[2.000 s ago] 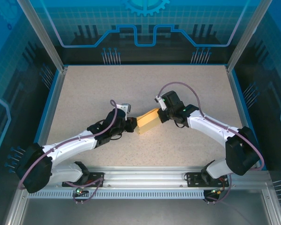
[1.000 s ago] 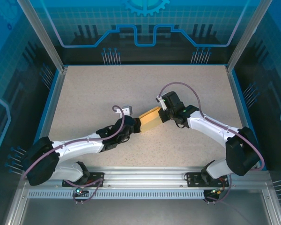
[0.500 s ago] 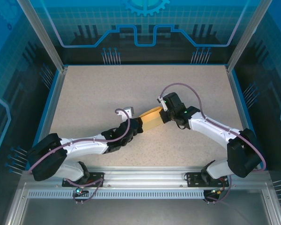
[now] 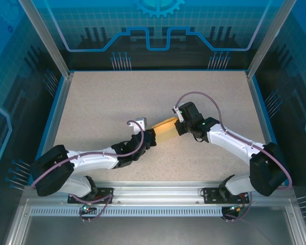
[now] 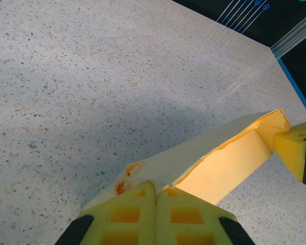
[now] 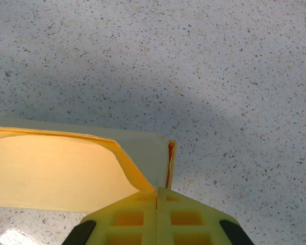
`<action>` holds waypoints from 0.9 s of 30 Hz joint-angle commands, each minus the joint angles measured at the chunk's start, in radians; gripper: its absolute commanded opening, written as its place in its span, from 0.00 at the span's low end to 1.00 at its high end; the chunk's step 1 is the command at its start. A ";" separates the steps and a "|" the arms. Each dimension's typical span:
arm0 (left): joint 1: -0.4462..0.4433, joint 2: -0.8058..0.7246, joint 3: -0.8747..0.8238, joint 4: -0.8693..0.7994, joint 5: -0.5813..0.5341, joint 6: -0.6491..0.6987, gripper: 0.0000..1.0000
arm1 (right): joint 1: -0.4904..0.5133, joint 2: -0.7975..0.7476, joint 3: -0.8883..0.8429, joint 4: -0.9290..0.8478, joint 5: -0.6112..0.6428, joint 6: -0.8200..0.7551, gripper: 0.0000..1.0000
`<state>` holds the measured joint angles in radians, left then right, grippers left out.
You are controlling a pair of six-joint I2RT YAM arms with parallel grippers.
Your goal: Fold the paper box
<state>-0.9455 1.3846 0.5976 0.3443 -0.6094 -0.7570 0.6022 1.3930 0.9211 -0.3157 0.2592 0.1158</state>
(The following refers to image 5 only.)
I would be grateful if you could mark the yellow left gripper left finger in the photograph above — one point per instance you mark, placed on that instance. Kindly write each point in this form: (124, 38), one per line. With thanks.
(122, 217)

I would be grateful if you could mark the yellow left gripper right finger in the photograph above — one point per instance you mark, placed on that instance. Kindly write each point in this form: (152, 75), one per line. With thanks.
(193, 219)

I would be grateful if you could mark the aluminium frame post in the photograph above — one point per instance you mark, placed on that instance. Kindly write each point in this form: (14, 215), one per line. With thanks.
(295, 38)

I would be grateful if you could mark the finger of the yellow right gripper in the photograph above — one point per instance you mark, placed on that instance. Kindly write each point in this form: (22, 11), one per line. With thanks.
(290, 153)

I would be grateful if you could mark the yellow paper box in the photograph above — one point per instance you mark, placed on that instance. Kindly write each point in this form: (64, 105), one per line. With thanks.
(193, 145)

